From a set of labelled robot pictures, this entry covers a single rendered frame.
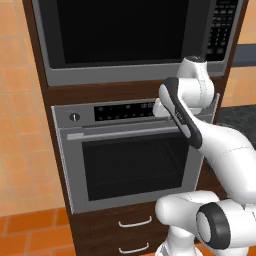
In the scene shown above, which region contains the curved silver drawer handle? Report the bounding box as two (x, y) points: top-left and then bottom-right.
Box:
(117, 215), (153, 229)
(118, 242), (150, 255)

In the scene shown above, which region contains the silver oven door handle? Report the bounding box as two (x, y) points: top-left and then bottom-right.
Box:
(66, 125), (182, 142)

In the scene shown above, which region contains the black glass microwave door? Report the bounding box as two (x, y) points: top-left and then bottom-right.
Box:
(37, 0), (214, 70)

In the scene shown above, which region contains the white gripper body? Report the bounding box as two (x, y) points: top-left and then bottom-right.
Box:
(152, 99), (172, 119)

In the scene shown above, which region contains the round silver oven knob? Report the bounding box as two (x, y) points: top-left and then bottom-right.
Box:
(68, 112), (81, 123)

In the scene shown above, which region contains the silver built-in oven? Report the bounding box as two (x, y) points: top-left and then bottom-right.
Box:
(51, 94), (221, 215)

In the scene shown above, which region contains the oven door with window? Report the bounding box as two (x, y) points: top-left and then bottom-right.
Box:
(57, 123), (205, 215)

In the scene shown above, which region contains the dark grey wall cupboard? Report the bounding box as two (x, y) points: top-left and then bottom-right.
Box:
(232, 43), (256, 68)

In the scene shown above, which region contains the silver microwave oven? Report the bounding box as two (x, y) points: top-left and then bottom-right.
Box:
(31, 0), (246, 87)

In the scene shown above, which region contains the dark wood drawer front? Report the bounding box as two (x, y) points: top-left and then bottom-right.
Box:
(73, 232), (168, 256)
(69, 203), (168, 238)

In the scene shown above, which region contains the dark wood tall cabinet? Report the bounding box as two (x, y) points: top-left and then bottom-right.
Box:
(22, 0), (250, 256)

